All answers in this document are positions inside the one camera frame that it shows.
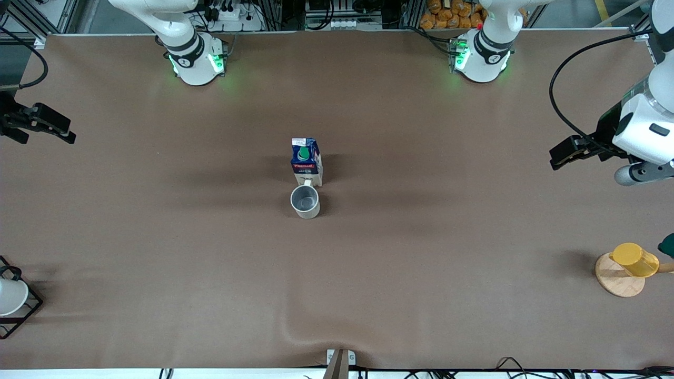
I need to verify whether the blue whole milk carton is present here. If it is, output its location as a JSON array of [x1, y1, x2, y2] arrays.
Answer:
[[291, 137, 324, 188]]

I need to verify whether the yellow plastic cup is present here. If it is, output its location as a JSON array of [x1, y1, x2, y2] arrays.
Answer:
[[610, 243, 660, 278]]

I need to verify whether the white cup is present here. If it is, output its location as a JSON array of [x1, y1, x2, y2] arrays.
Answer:
[[0, 277, 29, 317]]

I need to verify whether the round wooden mug stand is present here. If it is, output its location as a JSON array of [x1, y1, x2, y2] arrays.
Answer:
[[595, 253, 674, 298]]

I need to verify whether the pile of orange bread rolls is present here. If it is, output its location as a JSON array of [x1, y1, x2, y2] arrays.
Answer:
[[420, 0, 488, 31]]

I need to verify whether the white power strip with plugs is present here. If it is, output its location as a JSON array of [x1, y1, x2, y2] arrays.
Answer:
[[207, 0, 264, 32]]

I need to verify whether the white empty power strip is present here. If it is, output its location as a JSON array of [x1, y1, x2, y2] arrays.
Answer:
[[329, 18, 383, 31]]

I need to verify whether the grey ribbed mug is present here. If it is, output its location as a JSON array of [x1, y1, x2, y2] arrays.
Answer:
[[290, 180, 321, 220]]

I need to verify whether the brown strut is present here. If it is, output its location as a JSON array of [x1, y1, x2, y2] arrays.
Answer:
[[322, 350, 349, 379]]

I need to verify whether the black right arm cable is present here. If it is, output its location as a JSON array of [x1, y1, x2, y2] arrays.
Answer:
[[0, 25, 49, 90]]

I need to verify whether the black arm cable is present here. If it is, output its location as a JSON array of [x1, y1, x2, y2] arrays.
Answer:
[[0, 25, 49, 90], [549, 31, 655, 154]]

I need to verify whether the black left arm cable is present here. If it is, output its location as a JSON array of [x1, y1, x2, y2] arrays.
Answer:
[[549, 31, 655, 154]]

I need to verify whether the aluminium frame profile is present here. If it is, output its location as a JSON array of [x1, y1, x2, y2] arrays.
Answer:
[[628, 0, 656, 42], [0, 0, 80, 49]]

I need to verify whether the black wire rack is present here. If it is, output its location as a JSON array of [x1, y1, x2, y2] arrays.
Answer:
[[0, 255, 44, 340]]

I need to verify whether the grey metal bracket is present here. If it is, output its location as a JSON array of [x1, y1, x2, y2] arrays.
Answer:
[[326, 348, 357, 367]]

